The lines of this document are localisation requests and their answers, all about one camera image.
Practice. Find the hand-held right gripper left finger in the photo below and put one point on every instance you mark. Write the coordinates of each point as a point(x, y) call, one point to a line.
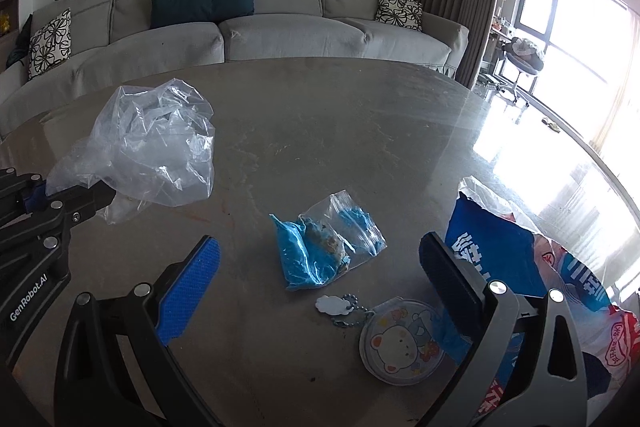
point(187, 287)

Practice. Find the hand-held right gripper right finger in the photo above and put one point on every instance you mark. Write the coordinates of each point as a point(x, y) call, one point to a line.
point(450, 282)

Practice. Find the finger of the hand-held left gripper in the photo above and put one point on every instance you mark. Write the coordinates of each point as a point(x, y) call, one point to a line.
point(36, 199)
point(92, 198)

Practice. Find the clear plastic bag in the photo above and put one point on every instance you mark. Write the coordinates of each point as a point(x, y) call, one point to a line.
point(150, 142)

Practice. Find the colourful printed plastic bag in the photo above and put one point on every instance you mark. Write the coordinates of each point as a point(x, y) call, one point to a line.
point(575, 297)

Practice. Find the blue zip bag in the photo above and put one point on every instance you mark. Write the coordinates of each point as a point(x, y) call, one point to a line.
point(310, 247)

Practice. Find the floral pillow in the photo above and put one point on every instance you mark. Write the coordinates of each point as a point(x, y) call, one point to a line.
point(399, 9)
point(50, 42)

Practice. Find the tan slippers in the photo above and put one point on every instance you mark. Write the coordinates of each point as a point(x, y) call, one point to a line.
point(551, 125)

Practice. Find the teal pillow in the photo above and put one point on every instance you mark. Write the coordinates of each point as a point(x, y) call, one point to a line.
point(202, 2)

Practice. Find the swivel chair with clothes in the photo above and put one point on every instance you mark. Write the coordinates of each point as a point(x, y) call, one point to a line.
point(522, 57)

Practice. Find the grey sofa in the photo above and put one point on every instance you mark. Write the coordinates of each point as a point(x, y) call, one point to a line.
point(275, 37)

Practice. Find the sheer white curtain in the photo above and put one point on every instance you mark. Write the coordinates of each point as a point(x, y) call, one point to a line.
point(622, 107)

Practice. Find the black framed window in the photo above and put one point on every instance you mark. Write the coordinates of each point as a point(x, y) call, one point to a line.
point(575, 47)

